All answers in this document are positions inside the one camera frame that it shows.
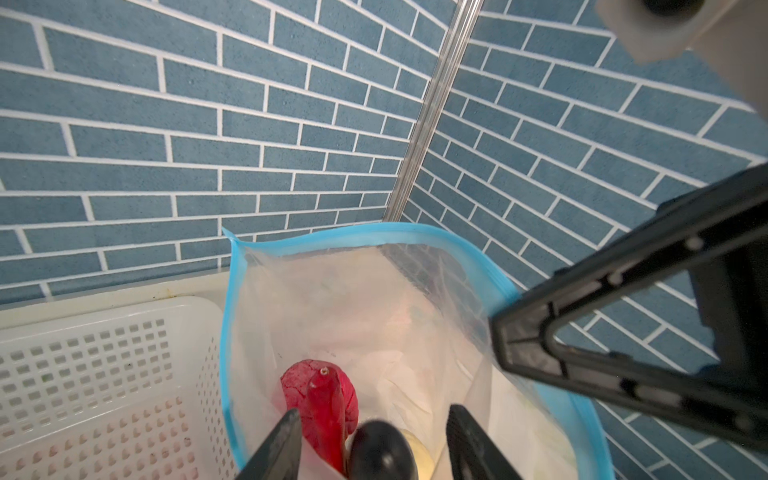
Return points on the aluminium corner post right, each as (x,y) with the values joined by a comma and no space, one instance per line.
(438,89)

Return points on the clear zip top bag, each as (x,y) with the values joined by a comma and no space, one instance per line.
(404,311)

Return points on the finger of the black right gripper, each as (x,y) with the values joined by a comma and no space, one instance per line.
(718,235)

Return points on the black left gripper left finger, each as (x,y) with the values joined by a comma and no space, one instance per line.
(279,456)

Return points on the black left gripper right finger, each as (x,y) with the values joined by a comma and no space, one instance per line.
(473,455)

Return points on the pink cracked ball food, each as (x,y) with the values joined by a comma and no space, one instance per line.
(295,384)

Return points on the white perforated plastic basket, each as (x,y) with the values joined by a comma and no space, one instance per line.
(126,393)

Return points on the dark purple eggplant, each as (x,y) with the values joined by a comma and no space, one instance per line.
(380,451)

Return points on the yellow lemon food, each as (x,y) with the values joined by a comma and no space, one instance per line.
(425,465)

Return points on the red chili pepper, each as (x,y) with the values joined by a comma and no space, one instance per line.
(327,411)

